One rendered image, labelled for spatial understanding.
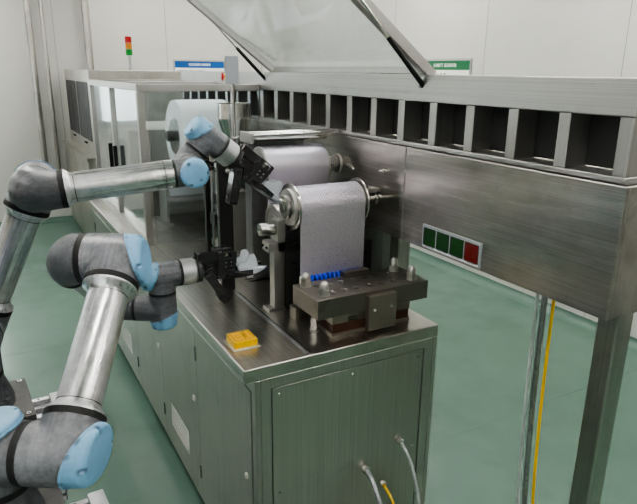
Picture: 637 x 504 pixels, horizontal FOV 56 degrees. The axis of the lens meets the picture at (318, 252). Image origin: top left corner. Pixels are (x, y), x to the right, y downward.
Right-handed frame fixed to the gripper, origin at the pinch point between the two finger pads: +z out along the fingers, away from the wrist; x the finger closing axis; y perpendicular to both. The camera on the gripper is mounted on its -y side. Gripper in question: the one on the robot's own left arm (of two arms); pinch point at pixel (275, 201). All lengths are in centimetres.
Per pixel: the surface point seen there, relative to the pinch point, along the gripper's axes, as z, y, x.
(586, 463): 80, -13, -81
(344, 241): 25.1, 3.0, -7.0
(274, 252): 10.8, -12.9, 1.1
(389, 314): 39.2, -8.7, -28.7
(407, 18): 152, 240, 294
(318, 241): 16.9, -2.3, -7.0
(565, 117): 10, 47, -73
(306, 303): 17.7, -20.4, -19.8
